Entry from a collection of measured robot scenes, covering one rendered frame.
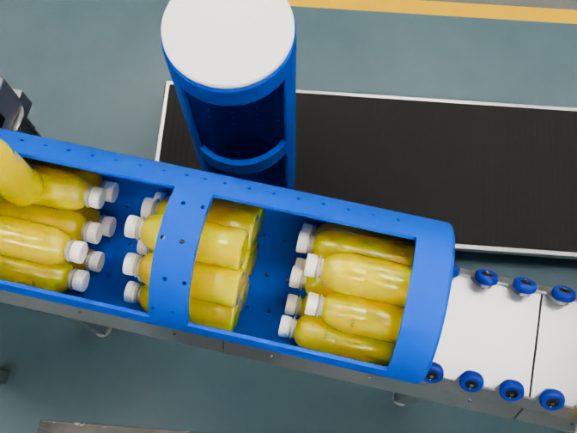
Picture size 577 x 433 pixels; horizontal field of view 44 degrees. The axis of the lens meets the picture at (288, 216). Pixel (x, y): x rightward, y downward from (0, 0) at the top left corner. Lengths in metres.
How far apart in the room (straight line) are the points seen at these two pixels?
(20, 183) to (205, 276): 0.34
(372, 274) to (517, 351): 0.42
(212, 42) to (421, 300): 0.70
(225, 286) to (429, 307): 0.34
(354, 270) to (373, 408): 1.21
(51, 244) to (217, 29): 0.56
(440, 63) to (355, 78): 0.32
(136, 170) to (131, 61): 1.53
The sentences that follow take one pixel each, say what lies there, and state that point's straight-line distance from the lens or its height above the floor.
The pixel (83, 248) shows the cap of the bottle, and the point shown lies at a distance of 1.30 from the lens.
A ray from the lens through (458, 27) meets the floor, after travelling 2.82.
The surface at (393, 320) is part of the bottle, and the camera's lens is 1.21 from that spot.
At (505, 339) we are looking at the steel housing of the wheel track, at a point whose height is 0.93.
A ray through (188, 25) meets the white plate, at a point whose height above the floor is 1.04.
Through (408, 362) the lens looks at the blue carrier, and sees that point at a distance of 1.18.
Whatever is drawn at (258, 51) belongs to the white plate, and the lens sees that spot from 1.50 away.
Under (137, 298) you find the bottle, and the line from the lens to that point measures 1.31.
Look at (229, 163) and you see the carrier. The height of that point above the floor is 0.62.
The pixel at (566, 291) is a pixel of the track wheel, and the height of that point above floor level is 0.97.
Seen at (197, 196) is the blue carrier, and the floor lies 1.22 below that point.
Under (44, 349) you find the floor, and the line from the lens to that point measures 2.48.
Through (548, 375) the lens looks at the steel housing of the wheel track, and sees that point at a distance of 1.49.
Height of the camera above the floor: 2.33
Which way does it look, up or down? 72 degrees down
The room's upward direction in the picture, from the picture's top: 1 degrees counter-clockwise
